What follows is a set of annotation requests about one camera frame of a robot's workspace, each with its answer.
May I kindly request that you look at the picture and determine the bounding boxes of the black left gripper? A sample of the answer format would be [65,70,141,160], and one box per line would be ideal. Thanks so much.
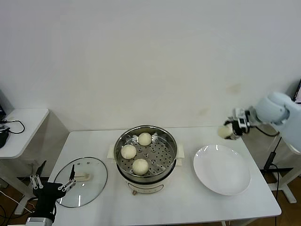
[30,160,77,219]

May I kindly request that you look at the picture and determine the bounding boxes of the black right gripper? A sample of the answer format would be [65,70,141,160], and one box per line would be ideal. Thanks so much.
[222,106,258,141]

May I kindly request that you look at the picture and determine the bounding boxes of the white steamed baozi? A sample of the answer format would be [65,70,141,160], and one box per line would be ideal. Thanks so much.
[217,125,233,139]
[137,132,152,146]
[120,144,137,160]
[132,158,149,176]

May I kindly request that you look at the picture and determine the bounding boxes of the round glass pot lid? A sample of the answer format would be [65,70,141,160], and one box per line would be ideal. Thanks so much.
[52,157,108,208]

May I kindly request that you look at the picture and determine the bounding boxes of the perforated steel steamer basket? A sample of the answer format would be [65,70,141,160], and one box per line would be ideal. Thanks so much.
[107,125,185,183]

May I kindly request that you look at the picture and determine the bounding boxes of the large white plate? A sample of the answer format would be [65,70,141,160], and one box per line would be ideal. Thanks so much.
[193,144,252,196]

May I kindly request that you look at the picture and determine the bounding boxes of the black rounded device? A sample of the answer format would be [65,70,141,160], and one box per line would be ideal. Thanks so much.
[0,131,10,149]

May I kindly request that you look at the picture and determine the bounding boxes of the open laptop lit screen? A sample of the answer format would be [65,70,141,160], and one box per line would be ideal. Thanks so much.
[293,79,301,103]

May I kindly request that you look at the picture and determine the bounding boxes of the cream electric cooking pot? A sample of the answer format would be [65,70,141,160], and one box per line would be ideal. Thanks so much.
[116,157,183,196]

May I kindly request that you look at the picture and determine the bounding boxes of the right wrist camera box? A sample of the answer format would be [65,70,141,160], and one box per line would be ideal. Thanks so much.
[237,116,252,129]

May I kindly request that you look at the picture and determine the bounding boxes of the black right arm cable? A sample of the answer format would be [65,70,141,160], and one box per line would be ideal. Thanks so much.
[255,124,281,137]

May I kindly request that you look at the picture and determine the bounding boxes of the white floor cable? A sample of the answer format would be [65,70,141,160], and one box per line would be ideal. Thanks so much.
[0,189,33,212]

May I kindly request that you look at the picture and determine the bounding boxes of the black cable with adapter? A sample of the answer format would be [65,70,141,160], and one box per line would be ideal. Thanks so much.
[262,134,283,203]

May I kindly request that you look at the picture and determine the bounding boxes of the thin black looped cable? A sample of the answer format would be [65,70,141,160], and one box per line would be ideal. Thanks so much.
[0,119,25,134]

